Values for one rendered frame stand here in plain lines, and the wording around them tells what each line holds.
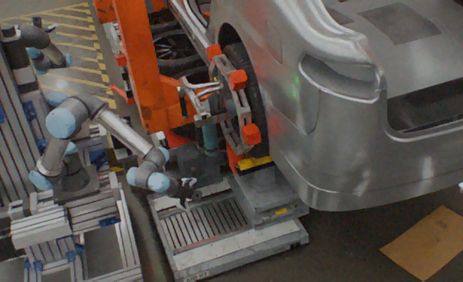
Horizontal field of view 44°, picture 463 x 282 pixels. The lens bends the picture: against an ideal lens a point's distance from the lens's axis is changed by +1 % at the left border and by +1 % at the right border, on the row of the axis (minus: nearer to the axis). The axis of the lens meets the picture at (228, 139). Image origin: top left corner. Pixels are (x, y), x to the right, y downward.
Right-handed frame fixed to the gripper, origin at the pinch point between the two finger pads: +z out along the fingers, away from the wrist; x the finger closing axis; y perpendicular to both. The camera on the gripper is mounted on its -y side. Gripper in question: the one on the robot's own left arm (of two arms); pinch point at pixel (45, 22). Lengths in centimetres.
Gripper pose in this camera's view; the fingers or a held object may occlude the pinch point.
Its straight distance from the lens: 368.9
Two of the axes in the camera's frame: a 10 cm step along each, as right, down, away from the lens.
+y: -0.3, 8.2, 5.8
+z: -0.4, -5.8, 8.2
